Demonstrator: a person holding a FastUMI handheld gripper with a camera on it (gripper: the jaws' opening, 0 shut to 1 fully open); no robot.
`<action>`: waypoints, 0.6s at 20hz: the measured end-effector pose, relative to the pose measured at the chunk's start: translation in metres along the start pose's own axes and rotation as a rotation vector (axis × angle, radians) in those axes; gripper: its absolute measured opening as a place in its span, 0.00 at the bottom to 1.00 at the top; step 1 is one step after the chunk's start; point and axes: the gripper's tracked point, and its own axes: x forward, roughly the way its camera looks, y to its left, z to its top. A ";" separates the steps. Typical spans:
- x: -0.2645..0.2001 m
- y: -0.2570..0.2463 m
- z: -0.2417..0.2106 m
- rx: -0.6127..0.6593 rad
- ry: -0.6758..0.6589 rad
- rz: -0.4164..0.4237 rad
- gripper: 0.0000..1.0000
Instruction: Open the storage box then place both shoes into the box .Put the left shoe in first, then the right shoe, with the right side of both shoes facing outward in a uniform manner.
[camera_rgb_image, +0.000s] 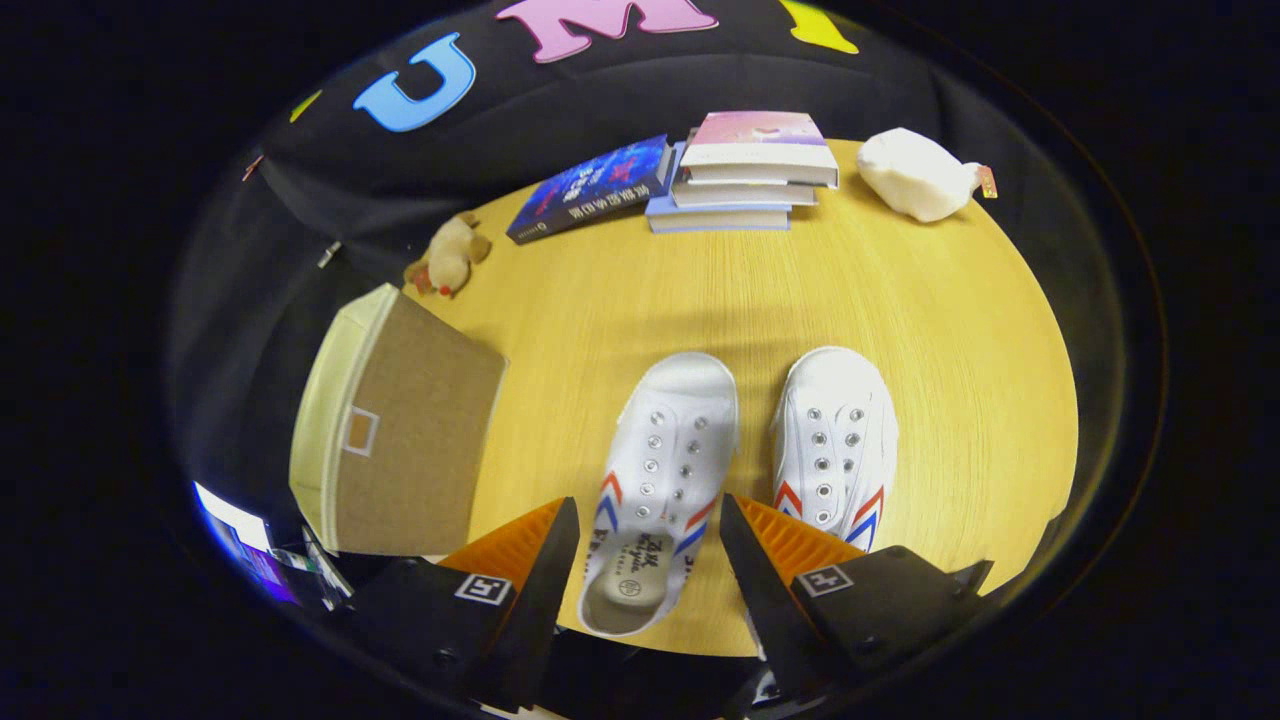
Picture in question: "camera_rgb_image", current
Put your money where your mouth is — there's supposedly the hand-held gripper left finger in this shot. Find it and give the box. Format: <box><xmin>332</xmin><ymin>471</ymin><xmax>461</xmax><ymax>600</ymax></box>
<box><xmin>345</xmin><ymin>496</ymin><xmax>581</xmax><ymax>713</ymax></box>

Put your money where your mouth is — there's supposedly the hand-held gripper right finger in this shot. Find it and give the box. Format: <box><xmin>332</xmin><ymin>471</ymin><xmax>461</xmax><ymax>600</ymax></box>
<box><xmin>718</xmin><ymin>492</ymin><xmax>996</xmax><ymax>701</ymax></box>

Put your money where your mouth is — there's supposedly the white shoe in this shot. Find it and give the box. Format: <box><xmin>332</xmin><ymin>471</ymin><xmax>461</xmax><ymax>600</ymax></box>
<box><xmin>770</xmin><ymin>346</ymin><xmax>900</xmax><ymax>554</ymax></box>
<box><xmin>578</xmin><ymin>352</ymin><xmax>741</xmax><ymax>638</ymax></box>

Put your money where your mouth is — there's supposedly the beige fabric storage box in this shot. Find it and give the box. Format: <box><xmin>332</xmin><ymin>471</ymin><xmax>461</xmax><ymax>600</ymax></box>
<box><xmin>289</xmin><ymin>283</ymin><xmax>509</xmax><ymax>557</ymax></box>

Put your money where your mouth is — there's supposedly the lit monitor screen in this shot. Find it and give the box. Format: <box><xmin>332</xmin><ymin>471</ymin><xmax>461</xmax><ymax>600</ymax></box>
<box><xmin>193</xmin><ymin>480</ymin><xmax>331</xmax><ymax>611</ymax></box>

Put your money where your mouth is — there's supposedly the beige plush dog toy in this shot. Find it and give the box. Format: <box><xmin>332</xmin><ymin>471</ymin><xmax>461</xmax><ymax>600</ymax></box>
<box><xmin>403</xmin><ymin>212</ymin><xmax>493</xmax><ymax>299</ymax></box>

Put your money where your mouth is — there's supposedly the light blue book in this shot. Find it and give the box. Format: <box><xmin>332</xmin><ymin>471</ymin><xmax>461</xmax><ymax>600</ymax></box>
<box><xmin>645</xmin><ymin>140</ymin><xmax>794</xmax><ymax>235</ymax></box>

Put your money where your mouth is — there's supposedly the white book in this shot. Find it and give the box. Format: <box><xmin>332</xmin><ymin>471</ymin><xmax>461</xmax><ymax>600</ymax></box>
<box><xmin>670</xmin><ymin>165</ymin><xmax>819</xmax><ymax>210</ymax></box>

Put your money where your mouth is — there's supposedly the dark blue book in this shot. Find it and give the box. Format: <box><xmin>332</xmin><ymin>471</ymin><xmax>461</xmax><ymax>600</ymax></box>
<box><xmin>505</xmin><ymin>134</ymin><xmax>679</xmax><ymax>246</ymax></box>

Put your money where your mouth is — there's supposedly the white plush toy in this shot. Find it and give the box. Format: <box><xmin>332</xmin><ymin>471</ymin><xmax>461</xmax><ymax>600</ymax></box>
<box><xmin>856</xmin><ymin>127</ymin><xmax>1000</xmax><ymax>224</ymax></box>

